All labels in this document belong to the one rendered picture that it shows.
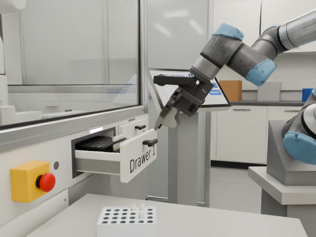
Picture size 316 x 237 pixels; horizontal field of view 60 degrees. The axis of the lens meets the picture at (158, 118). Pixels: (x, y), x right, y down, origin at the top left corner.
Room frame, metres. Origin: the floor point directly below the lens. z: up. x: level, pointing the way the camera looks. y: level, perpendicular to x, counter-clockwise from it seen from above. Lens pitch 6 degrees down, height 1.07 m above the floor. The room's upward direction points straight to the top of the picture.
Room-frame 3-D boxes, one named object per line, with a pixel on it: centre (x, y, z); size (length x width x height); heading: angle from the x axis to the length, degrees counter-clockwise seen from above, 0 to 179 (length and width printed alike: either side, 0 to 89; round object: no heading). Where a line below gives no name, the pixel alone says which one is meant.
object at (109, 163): (0.91, 0.25, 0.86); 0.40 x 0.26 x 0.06; 74
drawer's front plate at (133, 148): (0.86, 0.05, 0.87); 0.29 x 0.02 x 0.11; 164
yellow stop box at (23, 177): (0.58, 0.27, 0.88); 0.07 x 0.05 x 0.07; 164
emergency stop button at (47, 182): (0.57, 0.24, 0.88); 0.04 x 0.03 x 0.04; 164
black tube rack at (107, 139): (0.91, 0.25, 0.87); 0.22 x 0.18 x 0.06; 74
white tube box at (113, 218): (0.58, 0.07, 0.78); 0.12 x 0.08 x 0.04; 92
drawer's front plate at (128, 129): (1.20, 0.11, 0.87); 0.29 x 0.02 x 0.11; 164
